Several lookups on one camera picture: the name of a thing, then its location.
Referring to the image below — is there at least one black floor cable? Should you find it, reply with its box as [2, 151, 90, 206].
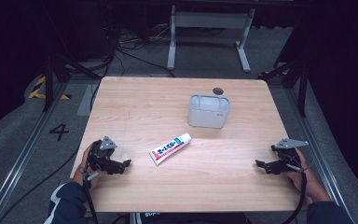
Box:
[0, 145, 82, 224]

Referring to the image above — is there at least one white plastic container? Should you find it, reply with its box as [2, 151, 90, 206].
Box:
[186, 93, 232, 130]

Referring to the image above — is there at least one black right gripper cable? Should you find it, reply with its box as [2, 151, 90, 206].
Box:
[280, 163, 312, 224]

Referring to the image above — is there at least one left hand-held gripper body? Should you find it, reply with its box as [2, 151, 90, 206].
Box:
[88, 135, 123, 175]

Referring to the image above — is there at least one person's left hand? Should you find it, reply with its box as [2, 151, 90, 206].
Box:
[72, 142, 106, 189]

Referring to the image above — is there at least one aluminium floor rail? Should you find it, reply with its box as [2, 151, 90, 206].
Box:
[0, 81, 71, 224]
[282, 86, 353, 218]

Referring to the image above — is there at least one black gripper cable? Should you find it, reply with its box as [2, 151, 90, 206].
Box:
[82, 171, 101, 224]
[280, 163, 312, 224]

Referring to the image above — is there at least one bundle of black cables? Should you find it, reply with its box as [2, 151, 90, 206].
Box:
[88, 18, 176, 111]

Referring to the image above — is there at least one yellow black floor tape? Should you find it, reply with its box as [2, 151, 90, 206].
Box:
[27, 76, 73, 101]

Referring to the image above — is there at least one grey metal desk frame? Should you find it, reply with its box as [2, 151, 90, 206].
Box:
[166, 4, 256, 74]

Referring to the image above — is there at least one person's right hand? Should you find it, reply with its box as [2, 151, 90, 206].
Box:
[282, 147, 332, 203]

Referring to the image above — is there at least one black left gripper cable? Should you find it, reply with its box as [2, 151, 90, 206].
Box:
[82, 171, 101, 224]

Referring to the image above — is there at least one white toothpaste tube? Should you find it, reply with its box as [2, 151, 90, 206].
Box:
[148, 132, 193, 166]

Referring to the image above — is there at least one black tripod stand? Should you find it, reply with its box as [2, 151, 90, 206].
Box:
[258, 58, 310, 119]
[42, 51, 103, 113]

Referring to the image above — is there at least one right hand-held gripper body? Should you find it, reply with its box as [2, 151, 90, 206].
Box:
[268, 137, 310, 175]

